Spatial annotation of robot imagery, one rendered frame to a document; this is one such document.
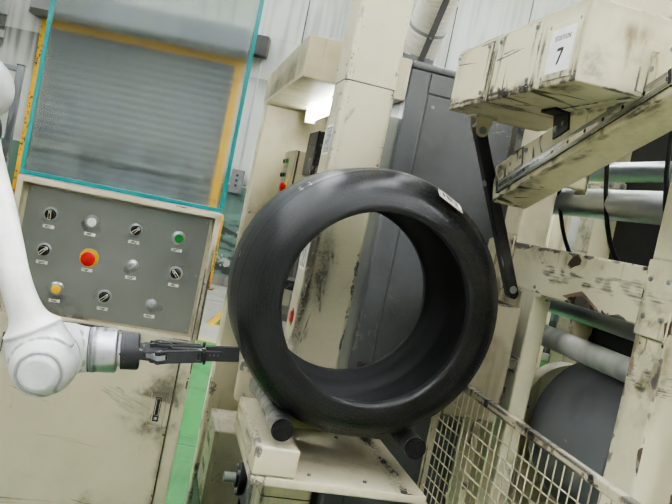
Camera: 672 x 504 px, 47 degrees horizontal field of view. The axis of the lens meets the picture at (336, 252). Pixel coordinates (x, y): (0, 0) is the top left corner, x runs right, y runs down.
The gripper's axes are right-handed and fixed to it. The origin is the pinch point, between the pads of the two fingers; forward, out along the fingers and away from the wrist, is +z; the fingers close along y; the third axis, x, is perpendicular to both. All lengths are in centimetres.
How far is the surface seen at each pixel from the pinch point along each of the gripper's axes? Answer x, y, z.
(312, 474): 22.9, -7.0, 19.5
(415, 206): -33.3, -11.5, 35.0
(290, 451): 16.4, -11.7, 13.7
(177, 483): 102, 185, -1
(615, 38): -65, -36, 60
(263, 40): -223, 887, 98
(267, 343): -4.8, -11.3, 7.6
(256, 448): 15.9, -11.6, 7.0
